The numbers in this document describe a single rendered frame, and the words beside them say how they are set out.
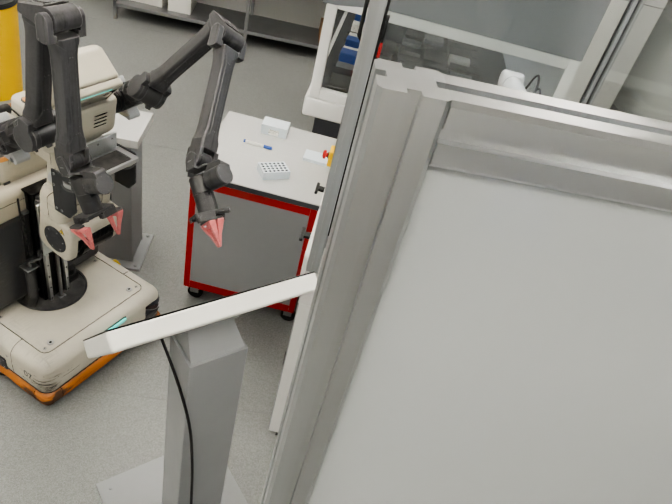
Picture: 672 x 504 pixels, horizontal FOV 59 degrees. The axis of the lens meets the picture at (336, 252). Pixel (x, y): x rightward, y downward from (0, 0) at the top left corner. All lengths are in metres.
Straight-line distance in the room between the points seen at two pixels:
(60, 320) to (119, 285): 0.29
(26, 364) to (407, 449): 2.09
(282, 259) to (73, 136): 1.30
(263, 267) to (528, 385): 2.35
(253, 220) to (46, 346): 0.96
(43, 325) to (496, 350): 2.27
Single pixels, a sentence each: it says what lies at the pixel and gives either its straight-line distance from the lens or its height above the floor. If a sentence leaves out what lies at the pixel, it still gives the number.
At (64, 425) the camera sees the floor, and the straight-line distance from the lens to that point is 2.64.
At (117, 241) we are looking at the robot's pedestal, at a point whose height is 0.14.
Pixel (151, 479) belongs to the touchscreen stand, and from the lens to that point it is 2.45.
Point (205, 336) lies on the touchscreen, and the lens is 1.49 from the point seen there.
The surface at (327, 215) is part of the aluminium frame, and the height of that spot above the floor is 1.17.
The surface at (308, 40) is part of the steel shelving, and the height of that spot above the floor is 0.15.
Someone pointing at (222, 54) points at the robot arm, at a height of 1.49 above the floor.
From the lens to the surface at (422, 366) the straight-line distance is 0.47.
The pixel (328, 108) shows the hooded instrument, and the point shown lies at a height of 0.87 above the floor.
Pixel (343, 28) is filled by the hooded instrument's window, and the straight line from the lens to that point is 2.94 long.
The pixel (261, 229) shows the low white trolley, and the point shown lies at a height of 0.55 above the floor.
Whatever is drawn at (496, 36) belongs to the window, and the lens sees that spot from 1.52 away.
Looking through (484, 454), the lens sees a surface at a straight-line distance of 0.58.
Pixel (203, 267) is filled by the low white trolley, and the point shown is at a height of 0.24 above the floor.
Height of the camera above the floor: 2.17
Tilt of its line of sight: 38 degrees down
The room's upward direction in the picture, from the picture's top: 15 degrees clockwise
